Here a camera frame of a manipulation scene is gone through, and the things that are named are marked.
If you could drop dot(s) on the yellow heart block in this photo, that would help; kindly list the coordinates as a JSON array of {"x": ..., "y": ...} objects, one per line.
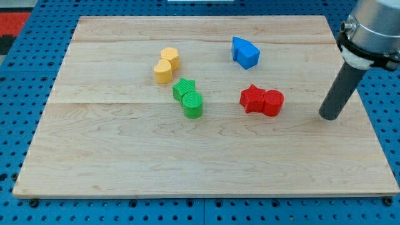
[{"x": 163, "y": 72}]

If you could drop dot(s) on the red star block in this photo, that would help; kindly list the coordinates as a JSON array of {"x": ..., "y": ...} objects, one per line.
[{"x": 252, "y": 99}]

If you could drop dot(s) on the blue triangle block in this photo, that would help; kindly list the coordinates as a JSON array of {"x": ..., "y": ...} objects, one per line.
[{"x": 237, "y": 43}]

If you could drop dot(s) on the red and black mat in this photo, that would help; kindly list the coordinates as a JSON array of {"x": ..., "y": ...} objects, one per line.
[{"x": 13, "y": 20}]

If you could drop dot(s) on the yellow hexagon block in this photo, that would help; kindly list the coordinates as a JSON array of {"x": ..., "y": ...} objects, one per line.
[{"x": 172, "y": 55}]

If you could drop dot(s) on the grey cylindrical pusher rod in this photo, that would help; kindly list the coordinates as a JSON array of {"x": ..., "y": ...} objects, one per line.
[{"x": 341, "y": 90}]

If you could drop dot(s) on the red cylinder block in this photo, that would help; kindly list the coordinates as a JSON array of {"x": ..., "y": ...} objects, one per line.
[{"x": 273, "y": 101}]

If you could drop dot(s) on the blue cube block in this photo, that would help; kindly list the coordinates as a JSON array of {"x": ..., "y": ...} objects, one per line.
[{"x": 248, "y": 56}]

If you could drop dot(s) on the green star block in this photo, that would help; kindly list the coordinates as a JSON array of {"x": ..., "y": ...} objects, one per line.
[{"x": 180, "y": 89}]

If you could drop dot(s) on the light wooden board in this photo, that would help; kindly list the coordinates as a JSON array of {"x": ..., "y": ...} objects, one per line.
[{"x": 109, "y": 130}]

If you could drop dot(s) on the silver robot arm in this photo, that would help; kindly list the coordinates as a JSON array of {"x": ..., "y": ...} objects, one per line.
[{"x": 370, "y": 35}]

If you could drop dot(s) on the green cylinder block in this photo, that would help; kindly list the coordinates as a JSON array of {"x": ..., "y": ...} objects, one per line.
[{"x": 192, "y": 104}]

